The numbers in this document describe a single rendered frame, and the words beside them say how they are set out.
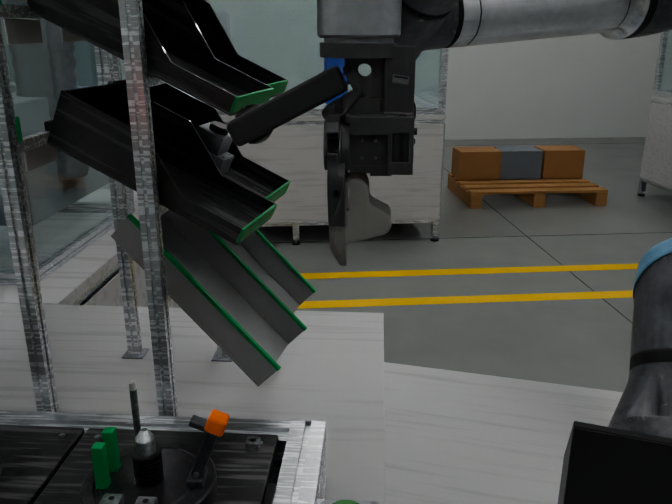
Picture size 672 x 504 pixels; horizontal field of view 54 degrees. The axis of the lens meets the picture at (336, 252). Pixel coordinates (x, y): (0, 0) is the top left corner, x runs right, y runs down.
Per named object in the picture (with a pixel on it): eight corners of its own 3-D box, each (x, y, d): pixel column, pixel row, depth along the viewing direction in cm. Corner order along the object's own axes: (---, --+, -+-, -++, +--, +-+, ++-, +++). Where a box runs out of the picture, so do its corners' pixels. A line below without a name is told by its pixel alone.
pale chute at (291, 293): (299, 305, 115) (316, 290, 114) (274, 338, 103) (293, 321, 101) (185, 188, 113) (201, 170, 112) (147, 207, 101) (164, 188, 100)
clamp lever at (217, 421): (208, 470, 71) (231, 414, 68) (203, 482, 69) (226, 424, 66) (176, 458, 71) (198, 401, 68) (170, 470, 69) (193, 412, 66)
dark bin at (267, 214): (271, 218, 95) (291, 173, 92) (237, 246, 83) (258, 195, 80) (103, 129, 97) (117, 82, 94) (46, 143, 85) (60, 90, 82)
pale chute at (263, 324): (287, 344, 101) (307, 327, 99) (258, 387, 89) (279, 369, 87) (157, 210, 99) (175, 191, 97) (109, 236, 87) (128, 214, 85)
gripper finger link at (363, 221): (390, 275, 63) (393, 181, 60) (328, 274, 64) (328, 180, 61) (390, 265, 66) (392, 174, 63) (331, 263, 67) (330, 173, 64)
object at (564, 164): (567, 185, 648) (572, 144, 635) (606, 206, 572) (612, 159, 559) (447, 187, 638) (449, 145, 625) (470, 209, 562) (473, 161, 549)
